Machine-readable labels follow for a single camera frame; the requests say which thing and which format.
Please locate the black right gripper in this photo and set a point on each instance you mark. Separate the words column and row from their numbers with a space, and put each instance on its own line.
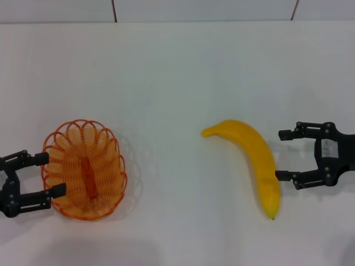
column 344, row 151

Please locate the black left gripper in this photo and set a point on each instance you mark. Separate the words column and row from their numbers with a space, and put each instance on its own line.
column 11, row 194

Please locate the yellow banana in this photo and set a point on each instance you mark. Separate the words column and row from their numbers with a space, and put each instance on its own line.
column 259, row 151

